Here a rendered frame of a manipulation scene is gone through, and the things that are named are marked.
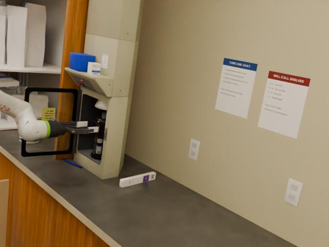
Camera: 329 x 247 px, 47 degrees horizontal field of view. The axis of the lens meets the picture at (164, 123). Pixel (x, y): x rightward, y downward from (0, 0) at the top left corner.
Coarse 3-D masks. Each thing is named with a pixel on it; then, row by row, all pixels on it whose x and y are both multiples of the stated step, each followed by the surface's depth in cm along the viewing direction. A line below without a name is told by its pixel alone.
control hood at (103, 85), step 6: (72, 72) 208; (78, 72) 204; (84, 72) 206; (72, 78) 218; (84, 78) 203; (90, 78) 196; (96, 78) 193; (102, 78) 195; (108, 78) 198; (96, 84) 196; (102, 84) 196; (108, 84) 198; (96, 90) 204; (102, 90) 197; (108, 90) 199; (108, 96) 200
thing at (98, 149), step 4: (96, 124) 217; (100, 124) 216; (104, 124) 215; (100, 128) 217; (104, 128) 217; (96, 132) 218; (100, 132) 217; (96, 136) 218; (100, 136) 218; (96, 140) 219; (100, 140) 218; (96, 144) 219; (100, 144) 219; (96, 148) 219; (100, 148) 219; (96, 152) 220; (100, 152) 220
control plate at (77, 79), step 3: (72, 75) 213; (75, 78) 213; (78, 78) 210; (81, 78) 206; (78, 81) 214; (81, 81) 210; (84, 81) 206; (87, 81) 203; (78, 84) 219; (84, 84) 211; (87, 84) 207; (90, 84) 203; (87, 87) 211; (93, 87) 204; (93, 90) 208
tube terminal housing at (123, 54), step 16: (96, 48) 210; (112, 48) 199; (128, 48) 201; (112, 64) 200; (128, 64) 204; (128, 80) 207; (96, 96) 212; (112, 96) 202; (128, 96) 212; (80, 112) 226; (112, 112) 205; (128, 112) 223; (112, 128) 208; (112, 144) 211; (80, 160) 229; (112, 160) 214; (112, 176) 217
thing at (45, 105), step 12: (24, 96) 206; (36, 96) 210; (48, 96) 214; (60, 96) 217; (72, 96) 222; (36, 108) 211; (48, 108) 215; (60, 108) 219; (72, 108) 224; (48, 120) 217; (60, 120) 221; (36, 144) 217; (48, 144) 221; (60, 144) 226
